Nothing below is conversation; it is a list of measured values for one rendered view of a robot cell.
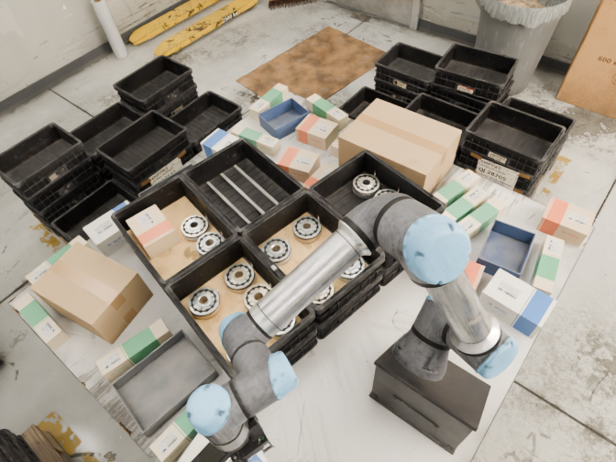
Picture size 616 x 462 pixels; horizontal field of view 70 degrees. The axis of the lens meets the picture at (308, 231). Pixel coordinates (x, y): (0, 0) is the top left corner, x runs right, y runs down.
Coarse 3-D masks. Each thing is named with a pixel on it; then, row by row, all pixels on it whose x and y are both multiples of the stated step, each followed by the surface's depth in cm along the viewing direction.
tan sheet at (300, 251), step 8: (280, 232) 162; (288, 232) 161; (328, 232) 160; (288, 240) 159; (296, 240) 159; (320, 240) 158; (296, 248) 157; (304, 248) 157; (312, 248) 156; (296, 256) 155; (304, 256) 155; (288, 264) 153; (296, 264) 153; (288, 272) 151; (336, 280) 148; (336, 288) 146
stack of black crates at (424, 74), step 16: (400, 48) 296; (416, 48) 289; (384, 64) 292; (400, 64) 297; (416, 64) 296; (432, 64) 289; (384, 80) 286; (400, 80) 279; (416, 80) 270; (432, 80) 267; (400, 96) 287
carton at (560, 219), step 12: (552, 204) 168; (564, 204) 168; (552, 216) 165; (564, 216) 164; (576, 216) 164; (588, 216) 163; (540, 228) 169; (552, 228) 166; (564, 228) 163; (576, 228) 161; (588, 228) 160; (576, 240) 163
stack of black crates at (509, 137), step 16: (480, 112) 230; (496, 112) 237; (512, 112) 231; (480, 128) 237; (496, 128) 237; (512, 128) 236; (528, 128) 231; (544, 128) 225; (560, 128) 220; (464, 144) 230; (480, 144) 223; (496, 144) 216; (512, 144) 229; (528, 144) 228; (544, 144) 227; (464, 160) 237; (496, 160) 223; (512, 160) 217; (528, 160) 212; (544, 160) 208; (528, 192) 224
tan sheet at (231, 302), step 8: (232, 264) 155; (248, 264) 154; (224, 272) 153; (256, 272) 152; (216, 280) 151; (224, 280) 151; (256, 280) 150; (264, 280) 150; (200, 288) 150; (216, 288) 149; (224, 288) 149; (224, 296) 147; (232, 296) 147; (240, 296) 147; (184, 304) 146; (224, 304) 145; (232, 304) 145; (240, 304) 145; (224, 312) 144; (232, 312) 143; (200, 320) 142; (208, 320) 142; (216, 320) 142; (296, 320) 140; (208, 328) 140; (216, 328) 140; (208, 336) 139; (216, 336) 139; (216, 344) 137; (224, 352) 135
